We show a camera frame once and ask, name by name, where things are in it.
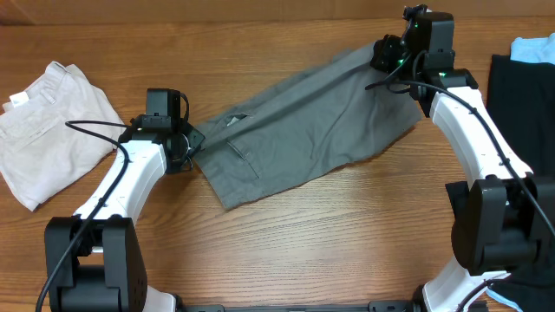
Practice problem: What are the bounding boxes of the folded beige shorts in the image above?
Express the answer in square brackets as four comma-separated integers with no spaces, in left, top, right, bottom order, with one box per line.
[1,62,122,211]

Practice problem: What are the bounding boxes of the brown cardboard backdrop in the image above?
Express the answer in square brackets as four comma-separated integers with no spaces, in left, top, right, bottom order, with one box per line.
[1,0,554,25]

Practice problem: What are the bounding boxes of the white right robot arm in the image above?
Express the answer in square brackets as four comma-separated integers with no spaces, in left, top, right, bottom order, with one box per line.
[370,35,554,311]

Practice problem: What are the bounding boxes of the grey shorts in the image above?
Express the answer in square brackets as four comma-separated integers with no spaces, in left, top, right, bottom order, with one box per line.
[195,44,421,210]

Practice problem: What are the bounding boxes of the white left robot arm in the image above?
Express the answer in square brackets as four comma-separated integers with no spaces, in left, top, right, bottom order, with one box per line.
[36,124,205,311]

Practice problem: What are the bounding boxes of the black garment with logo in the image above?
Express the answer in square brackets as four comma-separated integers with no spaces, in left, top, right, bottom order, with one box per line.
[486,55,554,312]

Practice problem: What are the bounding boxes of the light blue garment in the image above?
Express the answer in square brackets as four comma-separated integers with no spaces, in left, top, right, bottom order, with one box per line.
[510,33,555,64]

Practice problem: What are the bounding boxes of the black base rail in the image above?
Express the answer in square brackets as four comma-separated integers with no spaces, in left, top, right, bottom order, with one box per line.
[177,301,424,312]

